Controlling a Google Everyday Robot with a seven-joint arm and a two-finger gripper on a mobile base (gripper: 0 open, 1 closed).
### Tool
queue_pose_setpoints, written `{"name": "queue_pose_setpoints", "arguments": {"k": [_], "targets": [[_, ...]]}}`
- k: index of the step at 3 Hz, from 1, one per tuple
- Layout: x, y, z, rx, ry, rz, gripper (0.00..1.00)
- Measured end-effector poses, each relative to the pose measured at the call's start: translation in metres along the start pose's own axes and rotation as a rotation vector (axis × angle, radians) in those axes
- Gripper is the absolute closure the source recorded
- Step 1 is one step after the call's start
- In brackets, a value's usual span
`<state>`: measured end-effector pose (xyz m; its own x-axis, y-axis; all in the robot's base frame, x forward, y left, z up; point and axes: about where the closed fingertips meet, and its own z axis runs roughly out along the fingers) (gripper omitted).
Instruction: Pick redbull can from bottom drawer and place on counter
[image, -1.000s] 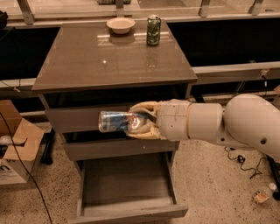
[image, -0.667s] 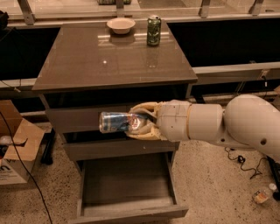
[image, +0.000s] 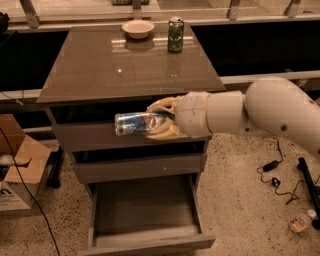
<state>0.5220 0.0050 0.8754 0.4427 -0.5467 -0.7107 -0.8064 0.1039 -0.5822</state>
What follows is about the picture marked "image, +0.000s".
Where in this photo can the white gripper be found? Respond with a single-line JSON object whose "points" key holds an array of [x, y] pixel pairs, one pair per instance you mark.
{"points": [[190, 114]]}

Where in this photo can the silver blue redbull can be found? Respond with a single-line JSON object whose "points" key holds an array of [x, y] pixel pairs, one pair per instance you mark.
{"points": [[138, 123]]}

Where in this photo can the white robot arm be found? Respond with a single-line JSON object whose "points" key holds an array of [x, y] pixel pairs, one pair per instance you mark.
{"points": [[271, 106]]}

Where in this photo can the grey middle drawer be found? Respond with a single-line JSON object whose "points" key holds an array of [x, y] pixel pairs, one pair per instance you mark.
{"points": [[140, 168]]}

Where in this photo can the grey drawer cabinet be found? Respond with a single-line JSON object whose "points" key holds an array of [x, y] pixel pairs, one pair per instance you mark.
{"points": [[101, 72]]}

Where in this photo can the green soda can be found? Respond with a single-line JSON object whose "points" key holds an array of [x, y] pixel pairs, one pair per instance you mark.
{"points": [[175, 34]]}

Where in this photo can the grey open bottom drawer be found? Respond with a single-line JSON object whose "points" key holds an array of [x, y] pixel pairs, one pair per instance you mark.
{"points": [[146, 217]]}

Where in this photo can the grey top drawer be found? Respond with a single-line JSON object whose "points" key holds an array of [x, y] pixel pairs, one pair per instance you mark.
{"points": [[87, 136]]}

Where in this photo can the white ceramic bowl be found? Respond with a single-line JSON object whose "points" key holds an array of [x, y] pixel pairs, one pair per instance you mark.
{"points": [[138, 29]]}

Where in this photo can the black stand leg left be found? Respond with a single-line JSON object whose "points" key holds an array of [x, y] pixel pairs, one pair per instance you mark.
{"points": [[55, 161]]}

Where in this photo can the black stand leg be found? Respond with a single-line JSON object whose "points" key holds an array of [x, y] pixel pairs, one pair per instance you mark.
{"points": [[55, 161], [314, 191]]}

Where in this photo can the black stand leg right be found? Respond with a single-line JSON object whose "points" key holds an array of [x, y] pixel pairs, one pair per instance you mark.
{"points": [[314, 191]]}

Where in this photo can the brown cardboard box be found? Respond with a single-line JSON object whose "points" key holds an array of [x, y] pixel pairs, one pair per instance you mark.
{"points": [[26, 160]]}

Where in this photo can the clear plastic bottle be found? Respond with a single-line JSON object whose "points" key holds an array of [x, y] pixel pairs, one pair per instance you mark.
{"points": [[301, 221]]}

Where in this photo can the black power adapter with cable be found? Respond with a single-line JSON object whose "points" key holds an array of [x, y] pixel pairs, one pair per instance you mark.
{"points": [[274, 181]]}

